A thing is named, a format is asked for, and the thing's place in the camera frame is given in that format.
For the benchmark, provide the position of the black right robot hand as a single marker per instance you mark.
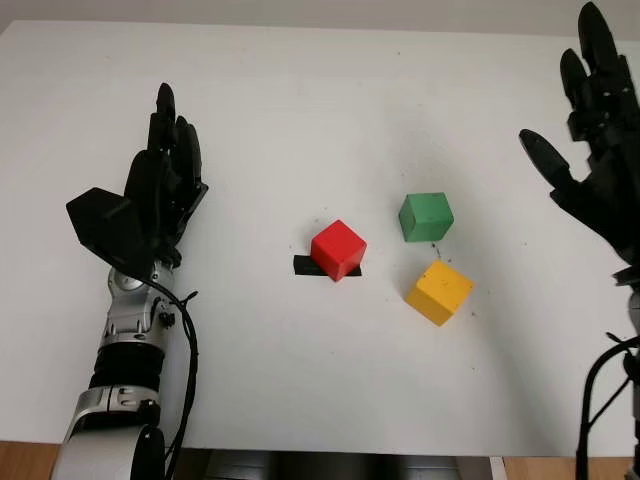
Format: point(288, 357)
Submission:
point(610, 190)

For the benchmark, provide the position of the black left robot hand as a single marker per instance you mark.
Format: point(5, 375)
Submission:
point(160, 195)

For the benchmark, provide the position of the red wooden block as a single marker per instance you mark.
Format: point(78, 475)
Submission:
point(337, 247)

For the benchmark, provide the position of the green wooden block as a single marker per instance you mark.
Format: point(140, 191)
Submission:
point(425, 217)

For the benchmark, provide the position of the yellow wooden block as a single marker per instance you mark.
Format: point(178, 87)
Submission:
point(440, 292)

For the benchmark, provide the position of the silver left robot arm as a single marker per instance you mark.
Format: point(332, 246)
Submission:
point(125, 320)

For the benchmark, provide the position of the black tape strip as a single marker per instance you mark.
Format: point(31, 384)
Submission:
point(302, 265)

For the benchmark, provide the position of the dark robot torso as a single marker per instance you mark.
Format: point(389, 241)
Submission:
point(325, 467)

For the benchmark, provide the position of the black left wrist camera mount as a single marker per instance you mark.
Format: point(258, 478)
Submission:
point(107, 220)

